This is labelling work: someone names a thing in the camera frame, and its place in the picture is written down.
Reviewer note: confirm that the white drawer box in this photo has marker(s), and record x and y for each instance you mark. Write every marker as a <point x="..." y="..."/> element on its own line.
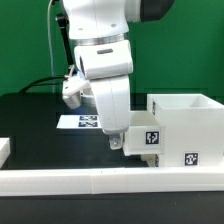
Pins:
<point x="153" y="160"/>
<point x="145" y="135"/>

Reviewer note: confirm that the white drawer cabinet frame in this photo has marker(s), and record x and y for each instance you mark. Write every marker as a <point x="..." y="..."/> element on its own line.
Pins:
<point x="193" y="129"/>

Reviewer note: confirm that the white left fence rail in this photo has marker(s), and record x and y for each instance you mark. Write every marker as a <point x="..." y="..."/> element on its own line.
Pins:
<point x="4" y="150"/>

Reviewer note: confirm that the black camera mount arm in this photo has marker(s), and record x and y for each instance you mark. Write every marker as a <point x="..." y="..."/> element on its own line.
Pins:
<point x="62" y="24"/>

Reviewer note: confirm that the white front drawer box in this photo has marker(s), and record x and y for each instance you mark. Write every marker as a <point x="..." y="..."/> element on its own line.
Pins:
<point x="153" y="160"/>

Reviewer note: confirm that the white front fence rail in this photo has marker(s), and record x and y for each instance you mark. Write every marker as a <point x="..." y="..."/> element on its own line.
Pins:
<point x="113" y="180"/>

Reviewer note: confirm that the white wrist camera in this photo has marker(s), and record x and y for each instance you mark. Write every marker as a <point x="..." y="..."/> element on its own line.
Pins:
<point x="71" y="91"/>

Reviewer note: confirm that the white fiducial marker sheet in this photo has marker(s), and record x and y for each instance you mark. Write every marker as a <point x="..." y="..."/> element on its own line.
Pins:
<point x="78" y="122"/>

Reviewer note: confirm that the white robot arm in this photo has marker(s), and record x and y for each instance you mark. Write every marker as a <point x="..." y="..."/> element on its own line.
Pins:
<point x="103" y="57"/>

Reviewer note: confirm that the white fence rail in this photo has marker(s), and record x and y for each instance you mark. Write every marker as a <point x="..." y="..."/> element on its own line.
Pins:
<point x="4" y="150"/>
<point x="113" y="180"/>

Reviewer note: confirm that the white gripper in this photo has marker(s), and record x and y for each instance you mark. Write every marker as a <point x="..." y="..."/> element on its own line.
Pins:
<point x="112" y="99"/>

